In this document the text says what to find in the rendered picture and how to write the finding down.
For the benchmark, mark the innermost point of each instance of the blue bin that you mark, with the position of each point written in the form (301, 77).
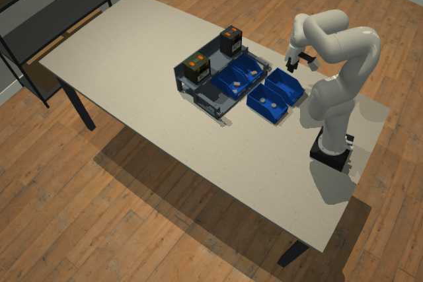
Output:
(224, 81)
(285, 85)
(265, 109)
(244, 64)

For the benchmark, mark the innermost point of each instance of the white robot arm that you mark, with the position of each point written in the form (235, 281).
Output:
(327, 33)

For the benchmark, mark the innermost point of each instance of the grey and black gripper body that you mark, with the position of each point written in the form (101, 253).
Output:
(293, 52)

